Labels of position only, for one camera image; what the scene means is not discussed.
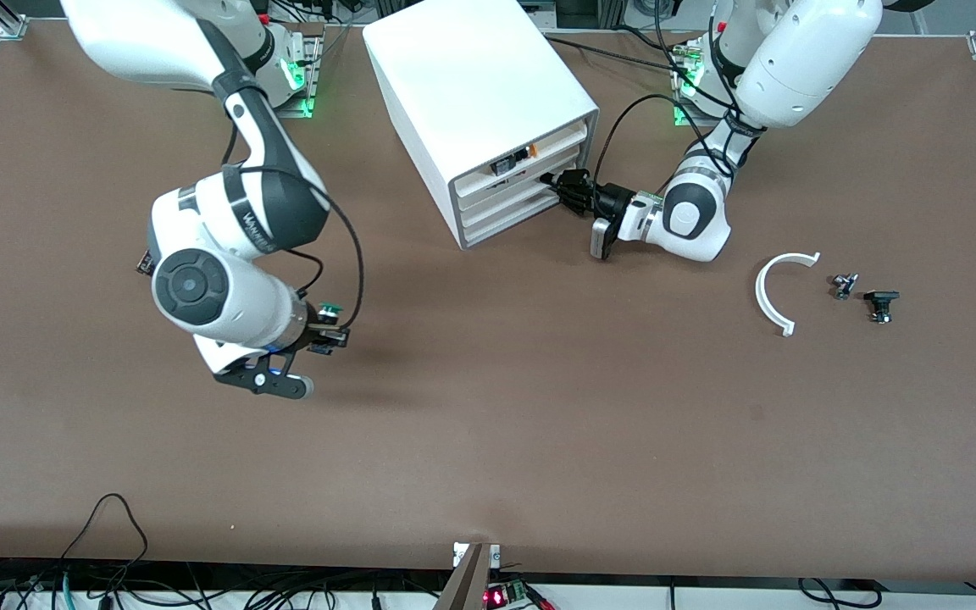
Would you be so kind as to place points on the grey metal post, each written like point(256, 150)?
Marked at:
point(467, 585)

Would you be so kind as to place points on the circuit board with red light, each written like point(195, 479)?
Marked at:
point(501, 596)

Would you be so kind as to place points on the small silver black part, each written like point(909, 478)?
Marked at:
point(844, 285)

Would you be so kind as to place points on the small black button part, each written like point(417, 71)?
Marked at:
point(881, 301)

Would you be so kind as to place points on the green push button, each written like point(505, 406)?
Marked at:
point(332, 307)

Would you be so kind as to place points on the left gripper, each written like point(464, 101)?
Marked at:
point(606, 200)

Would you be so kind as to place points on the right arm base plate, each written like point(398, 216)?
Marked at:
point(312, 76)

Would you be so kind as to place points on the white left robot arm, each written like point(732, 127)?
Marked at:
point(801, 68)

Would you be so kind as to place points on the small electronic module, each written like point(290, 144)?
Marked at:
point(503, 167)

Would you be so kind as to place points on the white plastic drawer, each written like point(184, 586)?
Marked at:
point(564, 142)
point(522, 176)
point(522, 212)
point(513, 198)

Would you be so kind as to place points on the white drawer cabinet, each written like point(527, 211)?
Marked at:
point(471, 76)

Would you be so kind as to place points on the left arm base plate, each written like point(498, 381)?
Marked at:
point(681, 93)

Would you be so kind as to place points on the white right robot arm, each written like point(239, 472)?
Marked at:
point(200, 288)

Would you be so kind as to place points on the white semicircular clamp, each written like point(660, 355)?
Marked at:
point(761, 292)

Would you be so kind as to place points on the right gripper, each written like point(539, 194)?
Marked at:
point(318, 330)

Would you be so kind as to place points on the small black chip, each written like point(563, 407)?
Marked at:
point(146, 263)

